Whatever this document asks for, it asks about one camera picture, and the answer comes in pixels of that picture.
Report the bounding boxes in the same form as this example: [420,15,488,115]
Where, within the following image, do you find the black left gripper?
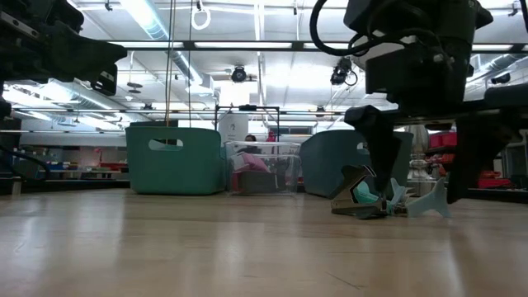
[0,0,128,97]

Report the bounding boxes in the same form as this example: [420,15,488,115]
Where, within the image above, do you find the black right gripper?
[344,40,528,205]

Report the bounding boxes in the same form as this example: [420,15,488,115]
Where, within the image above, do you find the light blue staple remover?
[391,177,451,219]

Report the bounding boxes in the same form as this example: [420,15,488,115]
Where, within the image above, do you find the black staple remover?
[329,164,389,220]

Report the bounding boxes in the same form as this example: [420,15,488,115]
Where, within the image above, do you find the teal staple remover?
[353,181,395,215]

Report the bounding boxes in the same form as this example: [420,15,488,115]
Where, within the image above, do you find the white shade table lamp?
[352,35,474,197]

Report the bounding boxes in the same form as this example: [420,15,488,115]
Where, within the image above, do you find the large red storage bin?
[428,131,458,149]

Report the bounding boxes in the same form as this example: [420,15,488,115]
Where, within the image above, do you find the small red storage bin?
[477,171,512,190]

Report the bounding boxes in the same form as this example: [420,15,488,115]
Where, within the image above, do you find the dark teal plastic bin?
[299,130,414,199]

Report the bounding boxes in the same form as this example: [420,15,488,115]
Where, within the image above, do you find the clear plastic bin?
[224,140,302,196]

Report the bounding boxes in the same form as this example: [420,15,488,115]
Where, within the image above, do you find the light teal plastic bin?
[125,126,227,196]

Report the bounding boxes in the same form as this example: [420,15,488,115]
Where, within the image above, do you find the white numbered sign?
[218,113,250,144]

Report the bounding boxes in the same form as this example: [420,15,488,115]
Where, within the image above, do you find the thin black rectangular stand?
[214,105,281,131]

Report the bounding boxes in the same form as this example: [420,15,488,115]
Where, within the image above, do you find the hanging yellow black cable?
[164,0,177,127]

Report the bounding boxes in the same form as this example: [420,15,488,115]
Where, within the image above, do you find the white hanging ring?
[191,6,212,31]

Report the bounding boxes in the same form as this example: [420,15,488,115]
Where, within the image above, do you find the black curved cable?
[0,144,53,182]

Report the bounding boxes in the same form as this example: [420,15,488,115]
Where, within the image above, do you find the black camera with cable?
[329,56,358,87]

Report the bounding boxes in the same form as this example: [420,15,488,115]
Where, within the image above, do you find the round black overhead camera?
[230,65,248,83]

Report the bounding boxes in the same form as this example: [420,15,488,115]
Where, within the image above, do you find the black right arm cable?
[309,0,413,58]

